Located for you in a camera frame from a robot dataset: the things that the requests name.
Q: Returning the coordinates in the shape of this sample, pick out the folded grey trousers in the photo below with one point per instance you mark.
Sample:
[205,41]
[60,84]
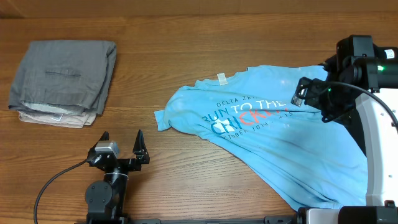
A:
[64,76]

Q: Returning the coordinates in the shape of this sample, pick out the light blue printed t-shirt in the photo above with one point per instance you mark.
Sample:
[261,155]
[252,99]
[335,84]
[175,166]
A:
[309,163]

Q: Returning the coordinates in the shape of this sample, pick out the folded beige garment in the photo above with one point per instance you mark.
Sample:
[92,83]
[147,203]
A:
[62,120]

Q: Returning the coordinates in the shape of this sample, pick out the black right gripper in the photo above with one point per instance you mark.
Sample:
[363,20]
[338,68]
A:
[313,101]

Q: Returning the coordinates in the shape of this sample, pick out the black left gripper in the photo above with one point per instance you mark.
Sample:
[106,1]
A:
[142,155]

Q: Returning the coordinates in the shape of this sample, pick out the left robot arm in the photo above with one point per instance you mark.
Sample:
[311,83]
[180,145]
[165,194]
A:
[105,198]

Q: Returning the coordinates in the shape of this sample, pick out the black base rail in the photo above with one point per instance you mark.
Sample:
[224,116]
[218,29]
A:
[265,220]

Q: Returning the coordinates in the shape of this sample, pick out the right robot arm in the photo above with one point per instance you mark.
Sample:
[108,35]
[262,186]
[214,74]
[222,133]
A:
[360,92]

